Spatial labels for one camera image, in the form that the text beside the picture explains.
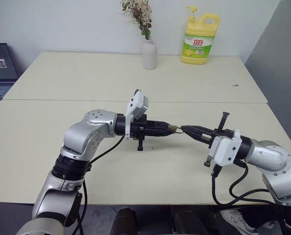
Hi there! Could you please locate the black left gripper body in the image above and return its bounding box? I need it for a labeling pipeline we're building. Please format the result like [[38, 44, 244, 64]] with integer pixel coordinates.
[[130, 114, 150, 152]]

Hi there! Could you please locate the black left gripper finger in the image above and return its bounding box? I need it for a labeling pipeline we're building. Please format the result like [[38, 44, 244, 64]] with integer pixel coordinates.
[[147, 120, 172, 130], [148, 128, 173, 137]]

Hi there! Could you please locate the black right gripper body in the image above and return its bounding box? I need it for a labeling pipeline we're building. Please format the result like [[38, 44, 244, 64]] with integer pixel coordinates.
[[203, 112, 235, 168]]

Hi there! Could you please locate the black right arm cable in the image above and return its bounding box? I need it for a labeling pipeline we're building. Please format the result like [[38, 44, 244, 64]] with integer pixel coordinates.
[[229, 159, 270, 199], [210, 165, 283, 206]]

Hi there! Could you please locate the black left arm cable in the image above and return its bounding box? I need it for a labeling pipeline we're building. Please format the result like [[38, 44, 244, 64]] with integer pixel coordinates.
[[73, 135, 125, 235]]

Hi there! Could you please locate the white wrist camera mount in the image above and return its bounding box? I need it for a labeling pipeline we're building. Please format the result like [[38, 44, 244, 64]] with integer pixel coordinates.
[[208, 129, 243, 166], [125, 90, 150, 140]]

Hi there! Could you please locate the yellow detergent pump bottle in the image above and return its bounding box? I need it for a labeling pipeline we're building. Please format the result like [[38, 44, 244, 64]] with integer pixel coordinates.
[[180, 6, 220, 66]]

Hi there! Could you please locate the dark rounded shape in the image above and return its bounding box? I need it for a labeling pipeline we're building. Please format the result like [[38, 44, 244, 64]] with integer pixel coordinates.
[[110, 207, 138, 235], [171, 205, 211, 235]]

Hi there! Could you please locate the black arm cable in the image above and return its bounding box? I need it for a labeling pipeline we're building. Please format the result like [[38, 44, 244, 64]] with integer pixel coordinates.
[[210, 165, 283, 206], [73, 135, 125, 235], [229, 159, 270, 199]]

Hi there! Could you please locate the white ceramic vase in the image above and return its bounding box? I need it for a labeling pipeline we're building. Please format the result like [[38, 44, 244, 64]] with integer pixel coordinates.
[[142, 39, 158, 71]]

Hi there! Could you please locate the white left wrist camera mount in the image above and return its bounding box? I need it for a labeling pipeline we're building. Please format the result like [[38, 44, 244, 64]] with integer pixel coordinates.
[[125, 90, 150, 140]]

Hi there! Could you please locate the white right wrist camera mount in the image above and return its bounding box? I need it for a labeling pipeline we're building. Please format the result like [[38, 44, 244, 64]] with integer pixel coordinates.
[[208, 129, 243, 166]]

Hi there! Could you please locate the grey partition panel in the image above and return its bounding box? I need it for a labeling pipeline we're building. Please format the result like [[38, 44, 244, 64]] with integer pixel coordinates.
[[243, 0, 291, 154]]

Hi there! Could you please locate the dried flower bunch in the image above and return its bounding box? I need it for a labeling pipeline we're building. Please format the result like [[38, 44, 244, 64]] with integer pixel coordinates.
[[120, 0, 153, 41]]

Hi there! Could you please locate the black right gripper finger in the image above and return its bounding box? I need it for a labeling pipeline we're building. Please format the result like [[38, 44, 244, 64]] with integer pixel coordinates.
[[189, 133, 212, 143], [180, 125, 220, 136]]

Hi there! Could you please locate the white sneaker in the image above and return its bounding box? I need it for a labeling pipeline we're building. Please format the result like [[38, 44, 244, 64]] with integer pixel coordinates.
[[220, 208, 258, 235]]

